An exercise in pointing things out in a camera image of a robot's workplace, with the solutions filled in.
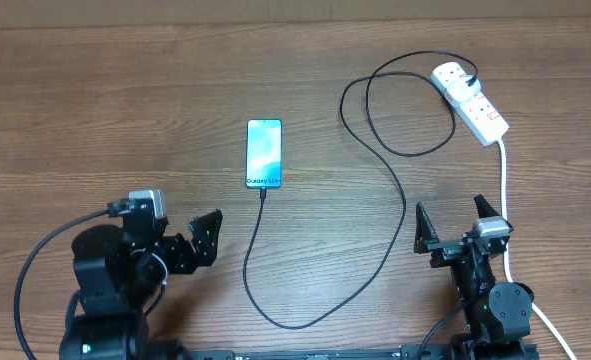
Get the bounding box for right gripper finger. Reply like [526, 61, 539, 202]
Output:
[414, 202, 440, 254]
[474, 194, 499, 219]

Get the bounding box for Samsung Galaxy smartphone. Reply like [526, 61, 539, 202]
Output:
[245, 119, 283, 188]

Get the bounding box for black USB charging cable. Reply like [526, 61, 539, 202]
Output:
[242, 50, 480, 331]

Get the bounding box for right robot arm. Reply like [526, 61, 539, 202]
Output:
[414, 195, 539, 360]

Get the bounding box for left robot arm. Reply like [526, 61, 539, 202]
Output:
[59, 210, 223, 360]

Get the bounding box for white charger plug adapter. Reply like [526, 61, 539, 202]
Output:
[446, 77, 481, 104]

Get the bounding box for white power strip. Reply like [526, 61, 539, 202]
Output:
[431, 62, 509, 146]

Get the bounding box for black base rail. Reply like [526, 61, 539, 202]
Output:
[187, 345, 465, 360]

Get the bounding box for white power strip cord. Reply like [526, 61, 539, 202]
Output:
[496, 138, 579, 360]

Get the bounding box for cardboard wall panel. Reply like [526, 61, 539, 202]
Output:
[0, 0, 591, 29]

